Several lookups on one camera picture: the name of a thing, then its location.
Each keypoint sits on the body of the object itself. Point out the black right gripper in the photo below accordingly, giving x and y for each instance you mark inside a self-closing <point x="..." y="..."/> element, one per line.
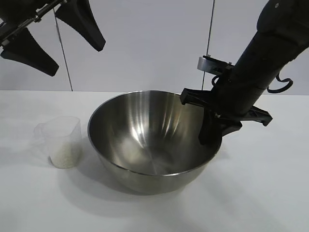
<point x="231" y="99"/>

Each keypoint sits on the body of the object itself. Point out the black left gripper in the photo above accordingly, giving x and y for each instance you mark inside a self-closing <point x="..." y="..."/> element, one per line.
<point x="21" y="12"/>

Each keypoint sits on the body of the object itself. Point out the stainless steel mixing bowl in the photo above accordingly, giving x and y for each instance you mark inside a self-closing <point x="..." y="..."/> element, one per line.
<point x="149" y="135"/>

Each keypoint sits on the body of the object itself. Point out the translucent plastic measuring cup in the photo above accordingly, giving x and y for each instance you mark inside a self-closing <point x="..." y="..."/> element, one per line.
<point x="60" y="130"/>

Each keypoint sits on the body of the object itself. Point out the white rice grains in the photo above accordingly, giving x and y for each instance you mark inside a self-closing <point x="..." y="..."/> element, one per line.
<point x="65" y="157"/>

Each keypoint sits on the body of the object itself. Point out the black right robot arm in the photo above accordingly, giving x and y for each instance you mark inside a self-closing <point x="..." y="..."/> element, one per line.
<point x="285" y="29"/>

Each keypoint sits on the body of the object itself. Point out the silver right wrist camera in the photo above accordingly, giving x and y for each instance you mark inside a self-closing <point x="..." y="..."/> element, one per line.
<point x="205" y="63"/>

